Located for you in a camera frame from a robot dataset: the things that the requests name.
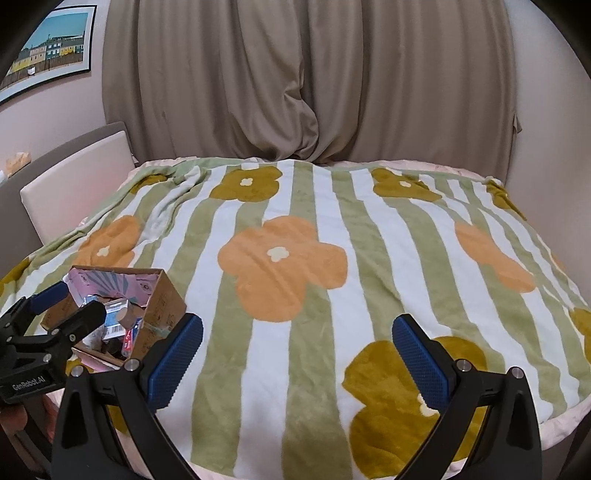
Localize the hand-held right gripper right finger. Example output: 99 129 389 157
392 313 544 480

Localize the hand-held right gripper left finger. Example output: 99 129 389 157
51 313 205 480

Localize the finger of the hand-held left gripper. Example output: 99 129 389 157
0 281 70 334
41 301 107 352

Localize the brown cardboard box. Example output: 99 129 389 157
41 266 188 371

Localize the pink patterned packet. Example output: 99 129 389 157
68 270 162 306

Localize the taupe upholstered panel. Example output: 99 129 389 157
0 121 129 278

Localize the cream upholstered panel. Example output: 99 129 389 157
19 130 136 246

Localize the striped flower blanket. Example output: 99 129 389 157
0 157 591 480

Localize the orange tissue pack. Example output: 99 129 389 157
4 151 32 172

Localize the pink bed sheet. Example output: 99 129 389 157
127 157 591 450

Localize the framed landscape picture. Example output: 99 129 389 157
0 4 99 106

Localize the taupe curtain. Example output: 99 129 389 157
102 0 525 167

